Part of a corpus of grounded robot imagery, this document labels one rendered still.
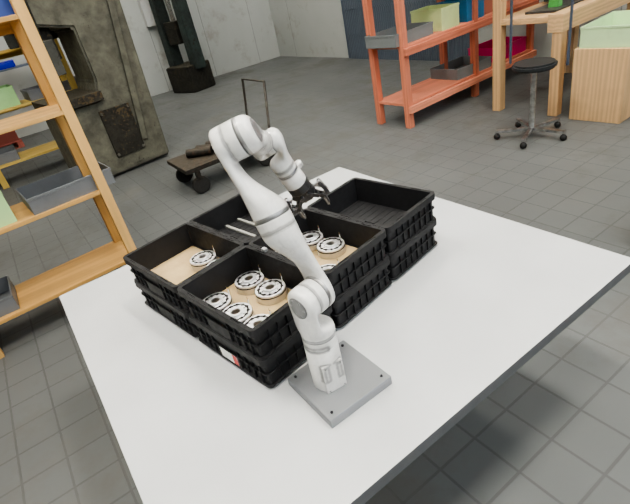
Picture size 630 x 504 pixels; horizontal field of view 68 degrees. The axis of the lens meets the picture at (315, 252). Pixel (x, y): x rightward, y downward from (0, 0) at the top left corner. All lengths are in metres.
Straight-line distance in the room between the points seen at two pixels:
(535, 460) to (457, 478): 0.30
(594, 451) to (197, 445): 1.46
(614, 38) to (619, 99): 0.51
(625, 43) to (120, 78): 5.13
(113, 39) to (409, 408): 5.60
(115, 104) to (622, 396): 5.62
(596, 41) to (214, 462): 4.62
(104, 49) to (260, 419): 5.36
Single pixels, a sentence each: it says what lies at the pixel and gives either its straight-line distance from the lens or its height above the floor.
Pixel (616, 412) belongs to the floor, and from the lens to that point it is 2.30.
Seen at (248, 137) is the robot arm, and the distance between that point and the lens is 1.07.
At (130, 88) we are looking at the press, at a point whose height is 0.92.
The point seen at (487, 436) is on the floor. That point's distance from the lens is 2.14.
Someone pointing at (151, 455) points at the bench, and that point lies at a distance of 1.43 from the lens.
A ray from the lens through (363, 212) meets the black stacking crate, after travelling 1.94.
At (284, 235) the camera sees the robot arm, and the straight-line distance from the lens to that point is 1.10.
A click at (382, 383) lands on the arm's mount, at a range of 1.34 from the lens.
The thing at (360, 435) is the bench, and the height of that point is 0.70.
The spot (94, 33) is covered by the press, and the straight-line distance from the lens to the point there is 6.23.
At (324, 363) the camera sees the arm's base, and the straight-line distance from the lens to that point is 1.26.
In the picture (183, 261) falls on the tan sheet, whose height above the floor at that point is 0.83.
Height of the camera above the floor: 1.71
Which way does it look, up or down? 31 degrees down
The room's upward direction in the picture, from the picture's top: 13 degrees counter-clockwise
